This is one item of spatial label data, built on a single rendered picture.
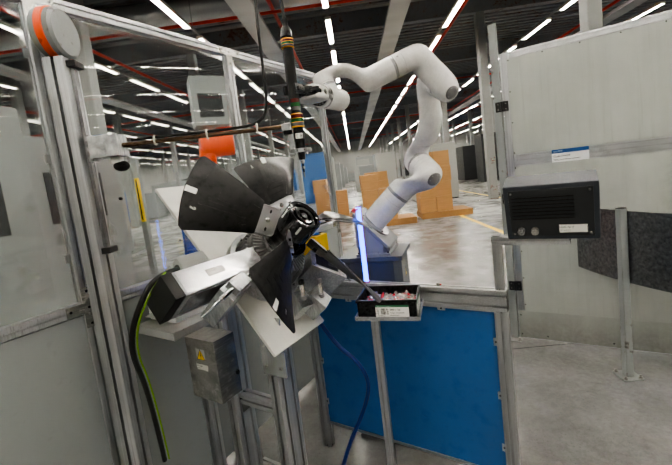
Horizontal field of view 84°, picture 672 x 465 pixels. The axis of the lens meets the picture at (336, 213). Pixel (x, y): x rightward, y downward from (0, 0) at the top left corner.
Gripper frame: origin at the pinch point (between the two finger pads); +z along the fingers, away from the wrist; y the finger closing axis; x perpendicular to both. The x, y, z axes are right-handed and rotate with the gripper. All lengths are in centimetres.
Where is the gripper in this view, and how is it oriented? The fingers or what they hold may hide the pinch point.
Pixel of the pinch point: (293, 90)
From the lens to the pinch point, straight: 130.6
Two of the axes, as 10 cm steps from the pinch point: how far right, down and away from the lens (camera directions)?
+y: -8.5, 0.5, 5.3
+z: -5.2, 1.4, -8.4
